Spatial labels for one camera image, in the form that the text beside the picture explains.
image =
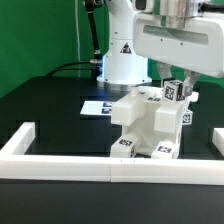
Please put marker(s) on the white U-shaped fence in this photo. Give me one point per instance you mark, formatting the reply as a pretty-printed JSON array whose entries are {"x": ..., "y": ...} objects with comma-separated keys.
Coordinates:
[{"x": 15, "y": 163}]

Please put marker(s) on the white sheet with tags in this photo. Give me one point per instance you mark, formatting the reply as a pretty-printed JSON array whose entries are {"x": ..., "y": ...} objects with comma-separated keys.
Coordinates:
[{"x": 97, "y": 108}]

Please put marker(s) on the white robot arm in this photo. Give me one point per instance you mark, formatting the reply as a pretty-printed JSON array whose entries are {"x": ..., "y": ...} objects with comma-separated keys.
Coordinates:
[{"x": 122, "y": 66}]

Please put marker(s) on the white tagged cube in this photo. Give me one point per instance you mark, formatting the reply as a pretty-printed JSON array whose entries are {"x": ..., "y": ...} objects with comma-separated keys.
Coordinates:
[
  {"x": 187, "y": 117},
  {"x": 172, "y": 90}
]

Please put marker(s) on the white chair seat part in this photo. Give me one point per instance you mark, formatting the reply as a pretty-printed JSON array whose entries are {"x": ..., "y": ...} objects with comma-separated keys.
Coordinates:
[{"x": 150, "y": 136}]

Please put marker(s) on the white chair back frame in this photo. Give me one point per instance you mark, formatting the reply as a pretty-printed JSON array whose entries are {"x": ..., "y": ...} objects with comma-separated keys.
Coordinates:
[{"x": 147, "y": 107}]

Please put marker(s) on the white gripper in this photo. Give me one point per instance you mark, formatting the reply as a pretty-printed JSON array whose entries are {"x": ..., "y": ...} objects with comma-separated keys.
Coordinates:
[{"x": 198, "y": 48}]

